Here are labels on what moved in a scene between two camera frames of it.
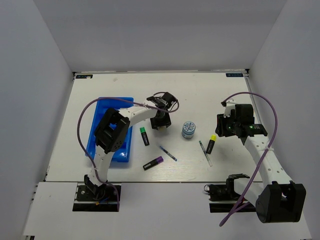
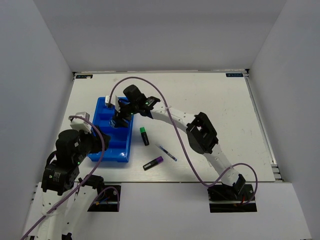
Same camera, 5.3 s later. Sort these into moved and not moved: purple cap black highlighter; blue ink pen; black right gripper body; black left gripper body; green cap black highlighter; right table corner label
Moved: black left gripper body; black right gripper body
Not moved: purple cap black highlighter; right table corner label; blue ink pen; green cap black highlighter
